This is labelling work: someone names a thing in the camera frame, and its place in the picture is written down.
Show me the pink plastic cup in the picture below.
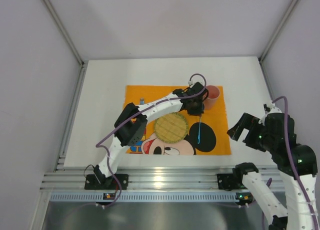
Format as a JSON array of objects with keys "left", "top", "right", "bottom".
[{"left": 203, "top": 85, "right": 220, "bottom": 110}]

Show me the orange Mickey Mouse placemat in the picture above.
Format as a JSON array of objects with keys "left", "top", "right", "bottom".
[{"left": 127, "top": 86, "right": 231, "bottom": 156}]

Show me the yellow round woven coaster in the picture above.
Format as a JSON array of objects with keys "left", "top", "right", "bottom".
[{"left": 153, "top": 113, "right": 189, "bottom": 144}]

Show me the blue metallic spoon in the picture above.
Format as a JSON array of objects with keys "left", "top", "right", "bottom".
[{"left": 197, "top": 115, "right": 202, "bottom": 144}]

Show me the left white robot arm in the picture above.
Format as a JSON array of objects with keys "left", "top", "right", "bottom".
[{"left": 93, "top": 82, "right": 208, "bottom": 185}]

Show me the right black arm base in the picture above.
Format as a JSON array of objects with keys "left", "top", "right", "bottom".
[{"left": 217, "top": 163, "right": 259, "bottom": 192}]

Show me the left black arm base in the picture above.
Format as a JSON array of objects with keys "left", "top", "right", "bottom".
[{"left": 83, "top": 165, "right": 129, "bottom": 190}]

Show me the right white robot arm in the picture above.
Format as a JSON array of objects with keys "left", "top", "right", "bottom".
[{"left": 227, "top": 113, "right": 320, "bottom": 230}]

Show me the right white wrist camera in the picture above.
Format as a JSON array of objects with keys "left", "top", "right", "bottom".
[{"left": 259, "top": 102, "right": 282, "bottom": 125}]

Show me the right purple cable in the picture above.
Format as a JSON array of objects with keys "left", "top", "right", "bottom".
[{"left": 261, "top": 96, "right": 320, "bottom": 230}]

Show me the purple cable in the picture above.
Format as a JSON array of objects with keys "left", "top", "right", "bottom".
[
  {"left": 95, "top": 73, "right": 208, "bottom": 209},
  {"left": 261, "top": 96, "right": 320, "bottom": 230}
]

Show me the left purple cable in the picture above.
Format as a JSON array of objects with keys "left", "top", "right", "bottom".
[{"left": 95, "top": 73, "right": 208, "bottom": 209}]

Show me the left aluminium frame post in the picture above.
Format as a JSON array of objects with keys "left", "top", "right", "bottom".
[{"left": 36, "top": 0, "right": 87, "bottom": 66}]

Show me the aluminium frame post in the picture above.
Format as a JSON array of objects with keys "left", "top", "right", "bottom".
[
  {"left": 36, "top": 0, "right": 87, "bottom": 66},
  {"left": 258, "top": 0, "right": 306, "bottom": 62}
]

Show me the right aluminium frame post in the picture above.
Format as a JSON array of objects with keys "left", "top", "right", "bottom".
[{"left": 258, "top": 0, "right": 306, "bottom": 62}]

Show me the aluminium mounting rail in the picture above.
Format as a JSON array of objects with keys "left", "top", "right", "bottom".
[{"left": 39, "top": 166, "right": 313, "bottom": 192}]

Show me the perforated metal cable tray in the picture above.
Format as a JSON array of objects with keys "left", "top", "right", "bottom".
[{"left": 49, "top": 193, "right": 251, "bottom": 203}]

